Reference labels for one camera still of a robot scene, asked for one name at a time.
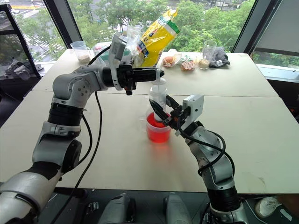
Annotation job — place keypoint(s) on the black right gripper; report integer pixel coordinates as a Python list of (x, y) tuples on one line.
[(176, 119)]

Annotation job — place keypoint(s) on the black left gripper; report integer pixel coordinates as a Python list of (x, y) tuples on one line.
[(127, 74)]

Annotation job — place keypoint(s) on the clear plastic bottle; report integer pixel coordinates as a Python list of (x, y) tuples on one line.
[(157, 93)]

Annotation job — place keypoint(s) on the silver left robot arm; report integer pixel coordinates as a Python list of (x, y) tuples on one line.
[(77, 79)]

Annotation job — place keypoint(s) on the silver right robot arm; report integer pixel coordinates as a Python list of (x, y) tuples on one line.
[(215, 149)]

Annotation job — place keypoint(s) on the clear cup with red liquid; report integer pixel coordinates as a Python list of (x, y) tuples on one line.
[(158, 134)]

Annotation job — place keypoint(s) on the tall clear cup with grains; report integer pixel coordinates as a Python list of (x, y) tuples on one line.
[(208, 52)]

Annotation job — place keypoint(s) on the short clear cup with grains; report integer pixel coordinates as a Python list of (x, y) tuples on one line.
[(81, 52)]

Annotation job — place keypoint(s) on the wrapped bread bun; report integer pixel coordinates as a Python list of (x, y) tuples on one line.
[(170, 60)]

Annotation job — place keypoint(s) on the clear zip plastic bag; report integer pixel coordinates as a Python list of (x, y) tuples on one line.
[(132, 39)]

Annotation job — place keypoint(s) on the yellow snack bag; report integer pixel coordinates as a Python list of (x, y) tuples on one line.
[(158, 39)]

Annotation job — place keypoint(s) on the wrapped red food piece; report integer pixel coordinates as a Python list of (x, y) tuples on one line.
[(187, 66)]

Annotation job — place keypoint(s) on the green white wrapper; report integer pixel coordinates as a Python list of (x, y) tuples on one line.
[(190, 56)]

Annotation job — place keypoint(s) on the dark grey cloth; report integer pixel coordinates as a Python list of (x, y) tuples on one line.
[(219, 58)]

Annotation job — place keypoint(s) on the black window pillar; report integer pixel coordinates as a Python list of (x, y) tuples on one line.
[(63, 21), (253, 23)]

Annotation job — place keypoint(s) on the grey rounded shape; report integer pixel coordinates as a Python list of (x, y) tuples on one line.
[(116, 210), (176, 210)]

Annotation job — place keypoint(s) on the grey device on shelf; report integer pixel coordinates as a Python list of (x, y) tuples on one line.
[(19, 70)]

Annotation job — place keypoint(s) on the white sneaker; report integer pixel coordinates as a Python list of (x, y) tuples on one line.
[(267, 206)]

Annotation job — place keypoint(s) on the grey roller blind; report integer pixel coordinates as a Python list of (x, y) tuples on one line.
[(280, 25)]

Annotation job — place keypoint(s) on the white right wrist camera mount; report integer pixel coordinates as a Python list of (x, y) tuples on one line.
[(194, 105)]

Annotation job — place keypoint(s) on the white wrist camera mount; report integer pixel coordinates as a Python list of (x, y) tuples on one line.
[(116, 49), (194, 105)]

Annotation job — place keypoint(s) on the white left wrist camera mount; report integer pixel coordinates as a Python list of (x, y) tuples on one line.
[(116, 49)]

